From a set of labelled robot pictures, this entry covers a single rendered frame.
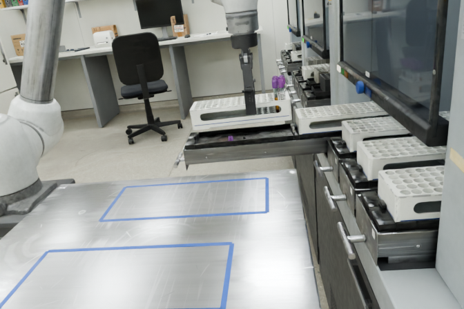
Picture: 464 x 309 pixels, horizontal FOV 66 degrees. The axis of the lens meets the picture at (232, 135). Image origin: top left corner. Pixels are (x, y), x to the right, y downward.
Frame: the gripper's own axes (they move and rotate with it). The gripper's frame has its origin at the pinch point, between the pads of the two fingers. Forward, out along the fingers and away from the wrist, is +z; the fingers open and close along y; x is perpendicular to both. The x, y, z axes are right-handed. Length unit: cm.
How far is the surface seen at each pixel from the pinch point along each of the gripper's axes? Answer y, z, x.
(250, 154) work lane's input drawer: 7.1, 14.0, -1.6
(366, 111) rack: 4.6, 5.0, 33.0
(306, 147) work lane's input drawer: 7.2, 13.6, 15.0
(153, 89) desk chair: -227, 40, -98
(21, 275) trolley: 59, 9, -39
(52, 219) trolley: 43, 9, -43
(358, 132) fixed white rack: 18.7, 5.5, 26.7
